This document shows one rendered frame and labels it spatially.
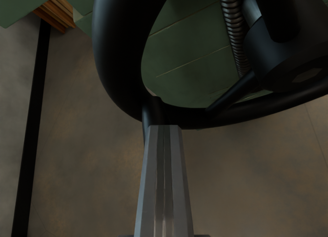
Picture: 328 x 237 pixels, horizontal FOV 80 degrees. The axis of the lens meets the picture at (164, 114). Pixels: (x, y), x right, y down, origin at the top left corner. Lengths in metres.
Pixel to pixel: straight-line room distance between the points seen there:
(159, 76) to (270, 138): 0.65
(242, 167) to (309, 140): 0.29
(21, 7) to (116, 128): 0.97
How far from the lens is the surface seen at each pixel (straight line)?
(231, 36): 0.25
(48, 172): 1.56
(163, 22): 0.36
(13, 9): 0.34
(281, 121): 1.01
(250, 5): 0.20
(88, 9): 0.33
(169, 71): 0.46
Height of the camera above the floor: 0.97
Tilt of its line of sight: 62 degrees down
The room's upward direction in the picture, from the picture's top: 54 degrees counter-clockwise
